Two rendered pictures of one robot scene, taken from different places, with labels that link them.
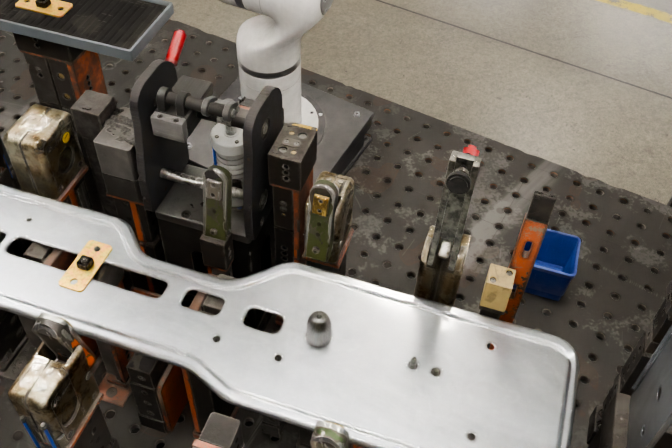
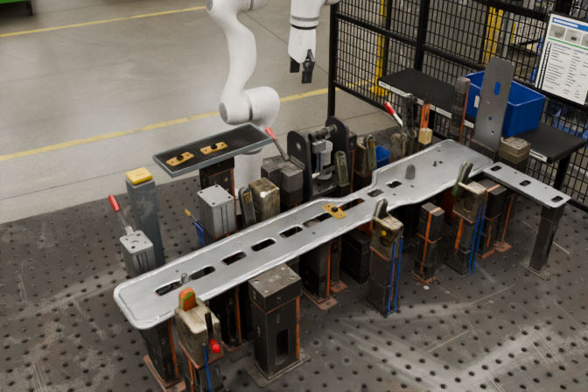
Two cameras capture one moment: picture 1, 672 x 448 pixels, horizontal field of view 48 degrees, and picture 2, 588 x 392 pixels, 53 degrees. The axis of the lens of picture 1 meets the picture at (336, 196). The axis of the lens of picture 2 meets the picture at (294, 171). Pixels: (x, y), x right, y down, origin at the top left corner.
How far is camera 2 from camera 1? 1.67 m
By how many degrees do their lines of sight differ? 42
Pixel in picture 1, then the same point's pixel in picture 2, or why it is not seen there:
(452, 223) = (408, 121)
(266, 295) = (383, 180)
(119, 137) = (293, 170)
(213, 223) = (343, 177)
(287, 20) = (272, 114)
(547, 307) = not seen: hidden behind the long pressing
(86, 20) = (237, 142)
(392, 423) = (452, 175)
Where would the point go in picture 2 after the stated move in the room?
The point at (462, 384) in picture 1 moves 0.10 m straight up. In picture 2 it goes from (448, 160) to (451, 136)
